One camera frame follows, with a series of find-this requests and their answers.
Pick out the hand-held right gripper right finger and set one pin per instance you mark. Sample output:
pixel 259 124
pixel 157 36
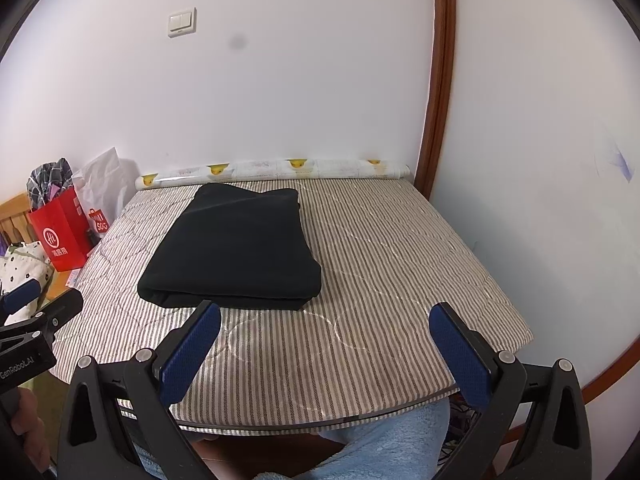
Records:
pixel 457 345

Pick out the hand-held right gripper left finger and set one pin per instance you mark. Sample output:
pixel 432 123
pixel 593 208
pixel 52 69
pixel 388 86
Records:
pixel 192 342

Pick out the red paper bag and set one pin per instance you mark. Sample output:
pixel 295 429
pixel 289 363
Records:
pixel 60 240

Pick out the person's left hand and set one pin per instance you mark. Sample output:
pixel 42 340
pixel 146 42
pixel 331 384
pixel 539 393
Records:
pixel 32 430

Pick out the light blue fluffy pants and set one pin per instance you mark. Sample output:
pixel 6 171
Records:
pixel 400 445

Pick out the striped quilted mat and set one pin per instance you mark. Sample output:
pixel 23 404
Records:
pixel 400 260

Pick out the brown wooden baseboard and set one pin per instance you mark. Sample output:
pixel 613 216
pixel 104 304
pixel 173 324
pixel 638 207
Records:
pixel 612 370

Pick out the white light switch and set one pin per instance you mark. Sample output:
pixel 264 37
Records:
pixel 182 22

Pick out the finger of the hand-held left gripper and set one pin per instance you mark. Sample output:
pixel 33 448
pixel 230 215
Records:
pixel 20 297
pixel 60 310

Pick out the purple bag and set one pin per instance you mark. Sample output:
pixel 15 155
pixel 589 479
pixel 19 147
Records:
pixel 3 250

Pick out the white dotted cloth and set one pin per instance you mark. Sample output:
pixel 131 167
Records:
pixel 25 265

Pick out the brown wooden door frame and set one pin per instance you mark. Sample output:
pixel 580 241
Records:
pixel 442 60

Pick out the black sweatshirt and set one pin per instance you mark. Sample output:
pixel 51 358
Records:
pixel 235 250

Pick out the duck print plastic roll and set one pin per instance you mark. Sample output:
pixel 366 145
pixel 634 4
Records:
pixel 260 169

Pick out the wooden headboard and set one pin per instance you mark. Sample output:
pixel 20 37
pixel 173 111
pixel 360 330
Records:
pixel 15 217

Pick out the white plastic bag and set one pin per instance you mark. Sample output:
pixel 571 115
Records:
pixel 107 180

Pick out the plaid cloth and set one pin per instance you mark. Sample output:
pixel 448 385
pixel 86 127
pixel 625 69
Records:
pixel 47 180

